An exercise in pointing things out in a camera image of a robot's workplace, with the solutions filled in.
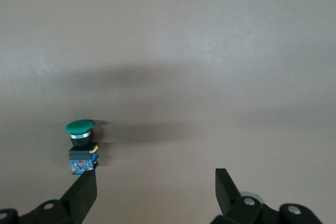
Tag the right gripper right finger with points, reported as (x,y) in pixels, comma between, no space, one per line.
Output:
(227,195)

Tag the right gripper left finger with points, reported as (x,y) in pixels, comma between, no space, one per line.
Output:
(82,195)

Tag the green mushroom push button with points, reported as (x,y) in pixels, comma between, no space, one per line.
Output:
(80,142)

